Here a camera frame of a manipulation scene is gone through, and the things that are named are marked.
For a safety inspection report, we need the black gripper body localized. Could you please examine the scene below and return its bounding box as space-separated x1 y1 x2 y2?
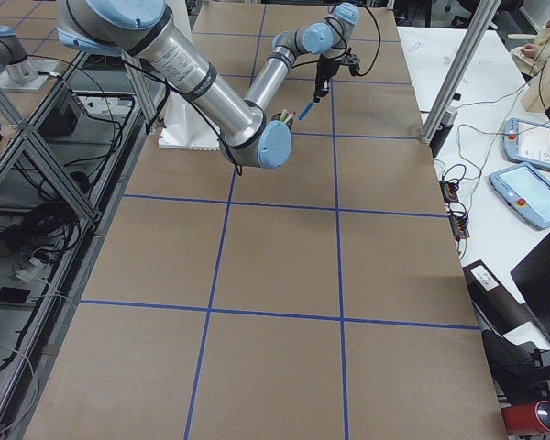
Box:
315 50 360 91

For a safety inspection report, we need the blue highlighter pen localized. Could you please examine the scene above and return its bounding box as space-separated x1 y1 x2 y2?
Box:
298 101 314 121

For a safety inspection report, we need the red marker pen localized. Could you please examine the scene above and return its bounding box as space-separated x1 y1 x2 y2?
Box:
283 112 296 124

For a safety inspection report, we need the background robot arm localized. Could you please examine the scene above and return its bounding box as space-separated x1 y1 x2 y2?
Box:
0 25 59 92

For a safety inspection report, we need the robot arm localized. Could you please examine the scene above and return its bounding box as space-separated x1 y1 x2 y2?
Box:
245 2 360 109
57 1 294 169

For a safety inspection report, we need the black mesh pen cup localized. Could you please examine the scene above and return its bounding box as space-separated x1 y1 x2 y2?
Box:
271 109 295 133

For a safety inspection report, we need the brown table mat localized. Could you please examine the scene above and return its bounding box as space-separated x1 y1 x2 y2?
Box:
25 10 506 439

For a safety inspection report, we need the seated person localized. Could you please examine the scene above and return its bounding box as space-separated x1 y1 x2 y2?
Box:
510 18 550 80

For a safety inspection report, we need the far teach pendant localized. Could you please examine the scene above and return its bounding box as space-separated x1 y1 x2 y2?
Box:
501 118 550 171

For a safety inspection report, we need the teach pendant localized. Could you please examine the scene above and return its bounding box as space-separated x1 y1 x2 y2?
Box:
489 162 550 230
501 118 550 171

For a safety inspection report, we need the near teach pendant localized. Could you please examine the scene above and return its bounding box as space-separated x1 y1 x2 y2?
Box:
489 162 550 230

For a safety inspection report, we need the black laptop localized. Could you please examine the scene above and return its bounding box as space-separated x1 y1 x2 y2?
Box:
511 232 550 336

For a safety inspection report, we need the red cylinder can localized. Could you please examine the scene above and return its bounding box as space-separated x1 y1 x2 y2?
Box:
500 401 550 435

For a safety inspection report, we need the aluminium frame post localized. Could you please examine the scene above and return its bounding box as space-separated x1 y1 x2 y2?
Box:
420 0 501 144

